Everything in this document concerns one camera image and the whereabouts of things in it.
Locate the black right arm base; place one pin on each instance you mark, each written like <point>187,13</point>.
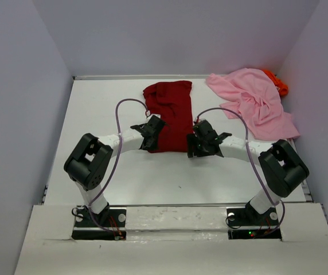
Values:
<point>253,226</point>

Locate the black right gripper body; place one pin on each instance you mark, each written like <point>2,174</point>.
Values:
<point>199,146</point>

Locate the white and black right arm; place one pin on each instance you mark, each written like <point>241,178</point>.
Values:
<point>282,168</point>

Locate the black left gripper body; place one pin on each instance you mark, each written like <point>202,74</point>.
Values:
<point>153,145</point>

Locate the white cardboard front cover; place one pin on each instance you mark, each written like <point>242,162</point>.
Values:
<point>175,240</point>

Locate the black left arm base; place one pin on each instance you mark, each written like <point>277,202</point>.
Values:
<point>113,228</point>

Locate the pink t shirt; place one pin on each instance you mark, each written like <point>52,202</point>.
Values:
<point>251,94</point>

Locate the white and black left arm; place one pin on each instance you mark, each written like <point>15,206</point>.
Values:
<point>88,162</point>

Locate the dark red t shirt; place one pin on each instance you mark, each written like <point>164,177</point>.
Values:
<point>172,101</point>

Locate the white back table rail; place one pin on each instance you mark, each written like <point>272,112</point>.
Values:
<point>140,77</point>

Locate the orange cloth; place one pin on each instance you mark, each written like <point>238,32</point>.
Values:
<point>275,84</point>

